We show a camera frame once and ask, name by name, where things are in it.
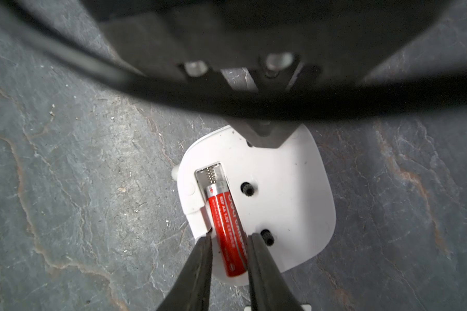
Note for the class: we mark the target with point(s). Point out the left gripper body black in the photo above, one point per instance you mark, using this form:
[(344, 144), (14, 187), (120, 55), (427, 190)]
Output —
[(344, 40)]

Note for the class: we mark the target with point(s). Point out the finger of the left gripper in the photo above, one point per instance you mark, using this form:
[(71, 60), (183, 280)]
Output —
[(263, 134)]

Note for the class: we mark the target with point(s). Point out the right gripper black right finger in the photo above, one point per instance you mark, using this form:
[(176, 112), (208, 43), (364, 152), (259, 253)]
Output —
[(266, 285)]

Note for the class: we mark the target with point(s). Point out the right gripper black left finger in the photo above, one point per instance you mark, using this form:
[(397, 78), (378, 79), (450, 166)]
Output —
[(191, 290)]

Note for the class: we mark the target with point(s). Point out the red battery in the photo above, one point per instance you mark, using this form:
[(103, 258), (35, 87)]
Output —
[(228, 229)]

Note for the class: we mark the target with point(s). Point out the white alarm device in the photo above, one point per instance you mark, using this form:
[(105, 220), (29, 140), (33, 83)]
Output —
[(285, 191)]

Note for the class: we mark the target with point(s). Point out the white battery cover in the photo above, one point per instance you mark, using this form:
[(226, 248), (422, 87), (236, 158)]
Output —
[(301, 307)]

